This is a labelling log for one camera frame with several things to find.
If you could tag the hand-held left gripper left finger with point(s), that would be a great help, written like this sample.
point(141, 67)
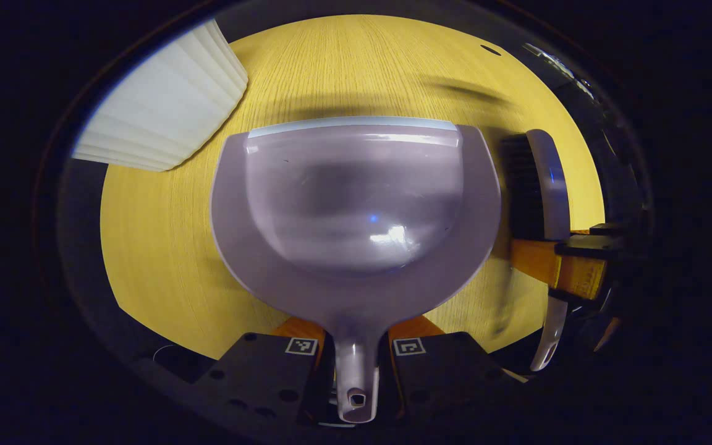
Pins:
point(257, 377)

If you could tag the white ribbed garbage bin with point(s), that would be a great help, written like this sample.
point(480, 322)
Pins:
point(164, 105)

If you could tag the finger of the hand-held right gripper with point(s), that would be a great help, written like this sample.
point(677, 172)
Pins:
point(578, 272)

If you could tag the pink plastic dustpan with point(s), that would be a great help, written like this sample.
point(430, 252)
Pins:
point(356, 204)

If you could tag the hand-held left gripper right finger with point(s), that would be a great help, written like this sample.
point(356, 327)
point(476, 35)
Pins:
point(442, 377)

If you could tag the small pink broom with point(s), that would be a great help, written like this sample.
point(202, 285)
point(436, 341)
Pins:
point(547, 185)

